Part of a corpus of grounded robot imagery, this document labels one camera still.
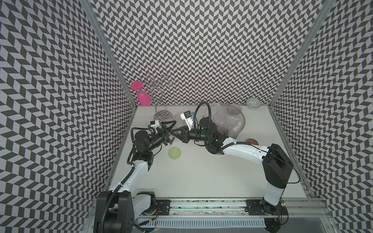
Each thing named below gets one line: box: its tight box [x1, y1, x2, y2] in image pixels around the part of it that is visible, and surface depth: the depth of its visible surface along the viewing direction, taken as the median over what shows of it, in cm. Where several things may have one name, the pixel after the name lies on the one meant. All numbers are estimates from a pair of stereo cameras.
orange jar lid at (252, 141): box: [245, 138, 259, 146], surface depth 100 cm
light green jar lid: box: [168, 146, 182, 160], surface depth 93 cm
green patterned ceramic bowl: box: [245, 97, 262, 110], surface depth 118 cm
